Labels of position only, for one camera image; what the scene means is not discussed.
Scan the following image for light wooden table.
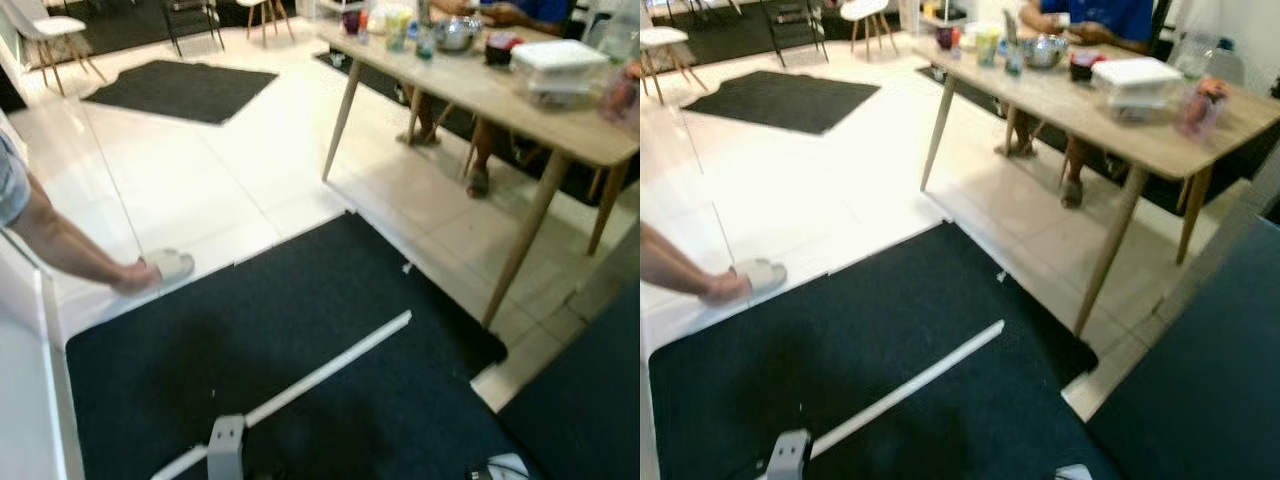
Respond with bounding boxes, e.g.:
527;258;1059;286
318;20;641;331
915;35;1280;339

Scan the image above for large dark blue carpet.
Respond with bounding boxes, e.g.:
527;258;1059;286
65;212;511;480
648;222;1101;480

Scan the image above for white panel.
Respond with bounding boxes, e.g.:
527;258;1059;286
0;230;83;480
640;320;663;480

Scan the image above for yellow green cup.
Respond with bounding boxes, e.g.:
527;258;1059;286
975;25;1003;69
383;5;414;53

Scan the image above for small black rug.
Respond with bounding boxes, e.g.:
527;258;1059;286
683;70;881;136
83;60;279;126

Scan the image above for white chair wooden legs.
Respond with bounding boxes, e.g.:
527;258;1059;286
10;0;106;96
640;25;711;101

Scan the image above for dark red container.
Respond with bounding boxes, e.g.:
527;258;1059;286
485;32;523;68
1068;50;1106;83

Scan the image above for metal bowl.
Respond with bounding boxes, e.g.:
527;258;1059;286
1020;33;1069;69
435;15;481;53

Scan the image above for white stool wooden legs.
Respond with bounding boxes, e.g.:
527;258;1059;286
235;0;296;46
840;0;901;56

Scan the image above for clear plastic water bottle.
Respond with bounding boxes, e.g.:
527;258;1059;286
585;0;641;66
1170;30;1246;91

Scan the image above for beige slipper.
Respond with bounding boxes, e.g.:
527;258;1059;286
730;258;789;298
140;248;196;286

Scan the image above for black metal chair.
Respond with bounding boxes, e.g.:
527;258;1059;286
760;0;831;66
160;0;226;56

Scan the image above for standing person bare leg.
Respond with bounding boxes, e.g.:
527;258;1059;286
640;222;751;306
0;130;161;296

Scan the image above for white floor strip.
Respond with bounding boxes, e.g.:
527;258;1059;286
755;320;1006;480
150;310;413;480

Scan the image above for white lidded food container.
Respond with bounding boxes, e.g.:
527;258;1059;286
1090;57;1186;123
510;40;611;109

